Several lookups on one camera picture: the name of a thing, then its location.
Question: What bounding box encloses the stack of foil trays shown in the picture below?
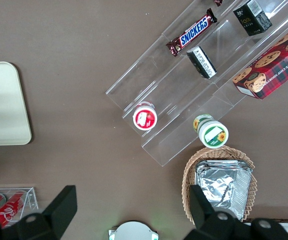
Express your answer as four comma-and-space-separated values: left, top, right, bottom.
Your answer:
194, 159, 253, 222

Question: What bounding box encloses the light wicker basket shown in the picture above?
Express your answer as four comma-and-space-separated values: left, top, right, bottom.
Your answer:
182, 146, 258, 227

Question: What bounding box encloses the small black carton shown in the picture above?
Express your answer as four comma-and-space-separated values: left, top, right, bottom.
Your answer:
232, 0, 273, 37
186, 45, 218, 80

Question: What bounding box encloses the clear acrylic step stand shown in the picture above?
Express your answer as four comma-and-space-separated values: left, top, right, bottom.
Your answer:
105, 0, 288, 168

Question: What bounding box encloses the clear acrylic bottle rack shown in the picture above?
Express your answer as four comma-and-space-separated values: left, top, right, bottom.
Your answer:
0, 186, 39, 224

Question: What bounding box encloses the red lid yogurt cup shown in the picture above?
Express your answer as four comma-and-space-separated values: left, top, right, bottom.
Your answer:
132, 100, 158, 132

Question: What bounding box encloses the green lid yogurt cup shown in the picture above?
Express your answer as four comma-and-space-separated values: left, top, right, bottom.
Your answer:
192, 113, 229, 149

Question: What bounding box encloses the beige plastic tray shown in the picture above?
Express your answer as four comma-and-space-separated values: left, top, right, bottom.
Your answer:
0, 61, 33, 147

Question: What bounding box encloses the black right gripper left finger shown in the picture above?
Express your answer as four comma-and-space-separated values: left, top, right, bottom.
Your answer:
0, 184, 78, 240

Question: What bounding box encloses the red tartan cookie box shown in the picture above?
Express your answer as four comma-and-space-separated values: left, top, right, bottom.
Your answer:
232, 20, 288, 101

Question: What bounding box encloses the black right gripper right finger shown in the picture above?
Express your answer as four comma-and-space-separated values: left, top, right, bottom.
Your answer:
185, 184, 288, 240

